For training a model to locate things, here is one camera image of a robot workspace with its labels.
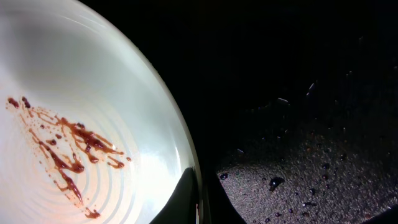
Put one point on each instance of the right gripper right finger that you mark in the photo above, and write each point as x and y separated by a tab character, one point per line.
218	208

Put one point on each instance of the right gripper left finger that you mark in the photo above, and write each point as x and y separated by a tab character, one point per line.
181	208

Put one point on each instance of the light blue plate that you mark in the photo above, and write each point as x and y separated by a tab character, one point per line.
89	131

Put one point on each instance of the black round tray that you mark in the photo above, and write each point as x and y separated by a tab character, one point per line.
292	104

